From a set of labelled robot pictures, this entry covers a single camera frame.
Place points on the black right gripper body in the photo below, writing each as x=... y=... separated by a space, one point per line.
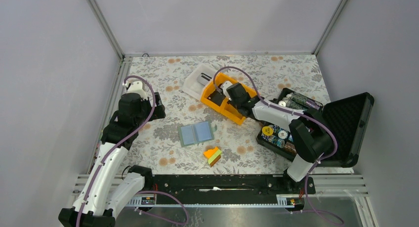
x=234 y=104

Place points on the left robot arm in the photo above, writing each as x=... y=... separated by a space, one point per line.
x=97 y=205

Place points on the yellow dealer button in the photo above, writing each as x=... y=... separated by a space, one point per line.
x=267 y=131

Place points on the black credit card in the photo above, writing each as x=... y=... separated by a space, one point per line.
x=217 y=98

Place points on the orange green sticky notes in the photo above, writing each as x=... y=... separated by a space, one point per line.
x=213 y=155

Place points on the white plastic bin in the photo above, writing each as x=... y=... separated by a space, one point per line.
x=191 y=86

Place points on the black poker chip case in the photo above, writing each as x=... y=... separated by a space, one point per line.
x=347 y=120

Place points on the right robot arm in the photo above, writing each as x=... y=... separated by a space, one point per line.
x=311 y=137

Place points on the green card holder wallet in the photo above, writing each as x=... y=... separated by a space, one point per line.
x=196 y=133

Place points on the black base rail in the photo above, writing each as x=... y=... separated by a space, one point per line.
x=219 y=190

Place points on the yellow plastic divided bin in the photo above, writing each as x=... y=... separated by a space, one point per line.
x=211 y=87

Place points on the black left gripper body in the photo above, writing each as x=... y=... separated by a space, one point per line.
x=146 y=109

